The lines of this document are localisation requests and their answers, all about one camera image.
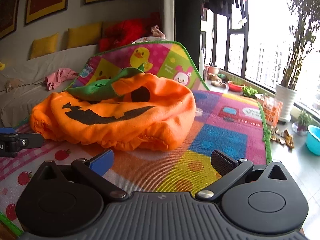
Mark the blue plastic basin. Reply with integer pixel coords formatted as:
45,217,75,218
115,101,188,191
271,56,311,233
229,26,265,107
306,125,320,155

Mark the small potted plant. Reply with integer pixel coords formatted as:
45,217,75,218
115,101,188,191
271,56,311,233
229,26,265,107
295,110,313,137

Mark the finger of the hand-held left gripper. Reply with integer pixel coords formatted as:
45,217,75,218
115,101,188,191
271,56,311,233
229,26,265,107
0,127,45,158

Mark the tall plant in white pot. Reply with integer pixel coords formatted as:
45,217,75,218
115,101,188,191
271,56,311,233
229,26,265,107
275,0,320,124

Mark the brown plush toy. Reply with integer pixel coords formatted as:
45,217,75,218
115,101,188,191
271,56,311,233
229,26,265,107
4,78,23,92

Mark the pile of dried peels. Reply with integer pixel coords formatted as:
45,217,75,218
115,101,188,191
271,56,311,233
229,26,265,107
269,127,295,148

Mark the pink garment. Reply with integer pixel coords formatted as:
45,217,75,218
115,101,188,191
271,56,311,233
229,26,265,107
44,67,79,91

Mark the yellow cushion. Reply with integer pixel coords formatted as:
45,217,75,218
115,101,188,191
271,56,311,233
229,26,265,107
67,22,103,48
30,33,60,60

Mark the red basin with sprouts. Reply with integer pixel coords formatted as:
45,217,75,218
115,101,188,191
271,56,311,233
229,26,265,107
227,79,245,92

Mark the orange and white bag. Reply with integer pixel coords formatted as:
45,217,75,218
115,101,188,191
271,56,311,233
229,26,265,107
262,96,283,127

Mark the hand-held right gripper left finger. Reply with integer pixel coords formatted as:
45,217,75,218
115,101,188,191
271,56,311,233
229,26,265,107
31,149,128,202

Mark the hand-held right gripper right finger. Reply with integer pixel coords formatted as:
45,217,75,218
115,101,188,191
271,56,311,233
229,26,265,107
195,149,292,202

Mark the orange pumpkin costume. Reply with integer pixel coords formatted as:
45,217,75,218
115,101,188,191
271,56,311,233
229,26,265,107
29,64,197,152

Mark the red padded garment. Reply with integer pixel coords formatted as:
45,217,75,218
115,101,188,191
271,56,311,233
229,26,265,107
98,12,162,52

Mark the green leafy plant tray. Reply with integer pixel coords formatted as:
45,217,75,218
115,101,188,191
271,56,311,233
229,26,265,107
242,86,259,99

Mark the white upright tube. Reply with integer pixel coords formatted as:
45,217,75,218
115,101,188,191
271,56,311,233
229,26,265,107
199,50,205,78

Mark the colourful cartoon play mat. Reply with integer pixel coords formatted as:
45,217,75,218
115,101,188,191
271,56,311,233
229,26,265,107
0,41,272,238

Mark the grey covered sofa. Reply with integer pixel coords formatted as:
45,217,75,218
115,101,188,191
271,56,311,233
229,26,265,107
0,44,100,128

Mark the small pink doll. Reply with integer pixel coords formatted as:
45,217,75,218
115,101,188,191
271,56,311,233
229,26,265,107
150,25,166,38

